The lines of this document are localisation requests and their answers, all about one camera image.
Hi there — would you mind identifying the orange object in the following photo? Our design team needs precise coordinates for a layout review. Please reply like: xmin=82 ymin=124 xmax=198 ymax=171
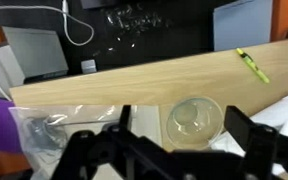
xmin=270 ymin=0 xmax=288 ymax=41

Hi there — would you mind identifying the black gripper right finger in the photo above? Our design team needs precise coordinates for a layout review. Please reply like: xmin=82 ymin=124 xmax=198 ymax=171
xmin=224 ymin=105 xmax=278 ymax=157

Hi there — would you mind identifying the crumpled clear plastic wrap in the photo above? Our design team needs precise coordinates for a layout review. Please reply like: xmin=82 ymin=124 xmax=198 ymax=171
xmin=103 ymin=3 xmax=173 ymax=48

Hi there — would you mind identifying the clear glass bowl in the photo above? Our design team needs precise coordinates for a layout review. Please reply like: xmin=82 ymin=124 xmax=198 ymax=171
xmin=166 ymin=97 xmax=224 ymax=150

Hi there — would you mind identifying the yellow-green pen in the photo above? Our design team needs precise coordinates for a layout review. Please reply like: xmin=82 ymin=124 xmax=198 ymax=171
xmin=236 ymin=48 xmax=270 ymax=83

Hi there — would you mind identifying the clear plastic bag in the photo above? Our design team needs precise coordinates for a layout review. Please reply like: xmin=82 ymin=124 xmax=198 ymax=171
xmin=9 ymin=105 xmax=123 ymax=180

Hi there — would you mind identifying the white cable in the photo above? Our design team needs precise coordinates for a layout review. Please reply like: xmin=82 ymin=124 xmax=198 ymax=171
xmin=0 ymin=0 xmax=95 ymax=102

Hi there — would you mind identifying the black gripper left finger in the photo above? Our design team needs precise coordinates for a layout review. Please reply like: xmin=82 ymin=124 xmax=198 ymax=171
xmin=109 ymin=105 xmax=131 ymax=140

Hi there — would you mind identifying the small grey adapter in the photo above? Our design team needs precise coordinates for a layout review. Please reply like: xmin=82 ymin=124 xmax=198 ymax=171
xmin=81 ymin=60 xmax=97 ymax=74

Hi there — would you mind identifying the grey box device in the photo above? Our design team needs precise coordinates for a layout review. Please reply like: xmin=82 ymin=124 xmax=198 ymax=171
xmin=0 ymin=26 xmax=68 ymax=95

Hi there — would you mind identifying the light blue panel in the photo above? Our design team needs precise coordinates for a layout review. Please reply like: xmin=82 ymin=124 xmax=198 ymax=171
xmin=213 ymin=0 xmax=273 ymax=51

